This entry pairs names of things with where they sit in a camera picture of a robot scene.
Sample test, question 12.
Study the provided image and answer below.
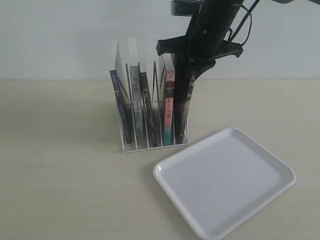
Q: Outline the white plastic tray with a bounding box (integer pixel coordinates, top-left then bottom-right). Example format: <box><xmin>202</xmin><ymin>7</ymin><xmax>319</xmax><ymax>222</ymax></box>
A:
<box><xmin>153</xmin><ymin>127</ymin><xmax>296</xmax><ymax>240</ymax></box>

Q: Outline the black cable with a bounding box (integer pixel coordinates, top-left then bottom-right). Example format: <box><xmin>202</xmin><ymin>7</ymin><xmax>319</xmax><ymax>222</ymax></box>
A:
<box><xmin>226</xmin><ymin>0</ymin><xmax>261</xmax><ymax>47</ymax></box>

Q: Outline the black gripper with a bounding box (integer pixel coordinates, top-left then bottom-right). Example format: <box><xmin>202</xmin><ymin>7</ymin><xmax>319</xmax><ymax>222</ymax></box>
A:
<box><xmin>155</xmin><ymin>14</ymin><xmax>244</xmax><ymax>113</ymax></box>

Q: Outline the red teal spine book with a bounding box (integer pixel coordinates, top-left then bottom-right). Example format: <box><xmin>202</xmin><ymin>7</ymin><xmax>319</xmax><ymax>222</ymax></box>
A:
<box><xmin>158</xmin><ymin>53</ymin><xmax>175</xmax><ymax>146</ymax></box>

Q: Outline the dark brown spine book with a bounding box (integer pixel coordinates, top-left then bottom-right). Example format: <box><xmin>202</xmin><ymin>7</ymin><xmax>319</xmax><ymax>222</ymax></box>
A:
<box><xmin>138</xmin><ymin>42</ymin><xmax>161</xmax><ymax>148</ymax></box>

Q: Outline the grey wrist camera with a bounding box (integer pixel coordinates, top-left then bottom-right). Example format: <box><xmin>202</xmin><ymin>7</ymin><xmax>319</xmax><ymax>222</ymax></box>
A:
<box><xmin>170</xmin><ymin>0</ymin><xmax>202</xmax><ymax>17</ymax></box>

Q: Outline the white wire book rack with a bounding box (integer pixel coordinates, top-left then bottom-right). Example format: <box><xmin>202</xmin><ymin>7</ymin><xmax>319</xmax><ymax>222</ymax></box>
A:
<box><xmin>109</xmin><ymin>41</ymin><xmax>190</xmax><ymax>154</ymax></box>

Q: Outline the grey spine book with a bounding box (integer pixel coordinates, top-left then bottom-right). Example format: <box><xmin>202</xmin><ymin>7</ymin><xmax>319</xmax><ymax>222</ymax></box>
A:
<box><xmin>128</xmin><ymin>37</ymin><xmax>145</xmax><ymax>140</ymax></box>

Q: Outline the blue moon cover book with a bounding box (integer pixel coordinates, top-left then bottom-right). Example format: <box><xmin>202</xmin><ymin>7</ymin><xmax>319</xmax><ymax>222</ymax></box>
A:
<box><xmin>109</xmin><ymin>40</ymin><xmax>133</xmax><ymax>144</ymax></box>

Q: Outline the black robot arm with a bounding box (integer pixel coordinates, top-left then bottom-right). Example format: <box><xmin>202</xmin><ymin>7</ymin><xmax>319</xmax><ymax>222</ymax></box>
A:
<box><xmin>156</xmin><ymin>0</ymin><xmax>252</xmax><ymax>115</ymax></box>

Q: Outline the black spine book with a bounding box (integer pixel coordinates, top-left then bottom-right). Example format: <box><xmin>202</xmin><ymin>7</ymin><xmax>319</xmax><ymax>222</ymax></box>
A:
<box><xmin>173</xmin><ymin>69</ymin><xmax>194</xmax><ymax>144</ymax></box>

